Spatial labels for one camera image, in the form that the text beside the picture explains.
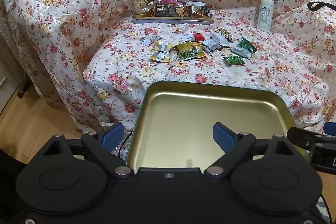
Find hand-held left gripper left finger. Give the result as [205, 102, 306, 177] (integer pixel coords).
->
[43, 122, 134, 178]

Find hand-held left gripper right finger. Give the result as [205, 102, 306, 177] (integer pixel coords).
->
[204, 122, 295, 178]

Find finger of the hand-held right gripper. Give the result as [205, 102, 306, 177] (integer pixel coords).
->
[287, 126, 325, 151]
[324, 122, 336, 135]

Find gold tin tray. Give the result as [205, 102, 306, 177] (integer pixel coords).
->
[125, 80, 309, 169]

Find small green candy packet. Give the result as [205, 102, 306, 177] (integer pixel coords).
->
[223, 55, 246, 66]

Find yellow green snack packet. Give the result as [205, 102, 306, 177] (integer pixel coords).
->
[176, 43, 207, 61]

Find green white snack packet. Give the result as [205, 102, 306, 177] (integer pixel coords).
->
[231, 37, 257, 59]

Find white dark-print snack packet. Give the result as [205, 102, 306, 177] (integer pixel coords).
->
[202, 39, 220, 52]

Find yellow silver snack packet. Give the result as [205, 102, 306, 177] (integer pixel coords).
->
[150, 42, 174, 64]

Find plain white long packet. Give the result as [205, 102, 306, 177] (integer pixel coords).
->
[210, 31, 230, 47]

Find silver white snack packet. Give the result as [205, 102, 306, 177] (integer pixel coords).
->
[140, 35, 161, 45]

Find gold black patterned packet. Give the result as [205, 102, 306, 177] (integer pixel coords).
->
[218, 28, 234, 42]

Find red white snack packet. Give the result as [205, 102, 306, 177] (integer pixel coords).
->
[182, 33, 205, 42]

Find white cartoon cat bottle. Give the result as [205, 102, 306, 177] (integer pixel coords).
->
[257, 0, 275, 31]

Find grey tin tray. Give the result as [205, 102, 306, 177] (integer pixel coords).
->
[132, 0, 213, 26]

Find pile of assorted candies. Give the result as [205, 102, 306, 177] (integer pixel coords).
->
[134, 0, 213, 20]

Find floral sofa cover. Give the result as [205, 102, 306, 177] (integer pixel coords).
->
[0, 0, 336, 151]

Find black biscuit packet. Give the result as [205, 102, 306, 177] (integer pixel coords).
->
[154, 3, 193, 18]

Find black cable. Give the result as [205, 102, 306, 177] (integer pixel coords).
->
[118, 132, 132, 159]

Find black strap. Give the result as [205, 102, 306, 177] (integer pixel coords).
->
[307, 1, 336, 11]

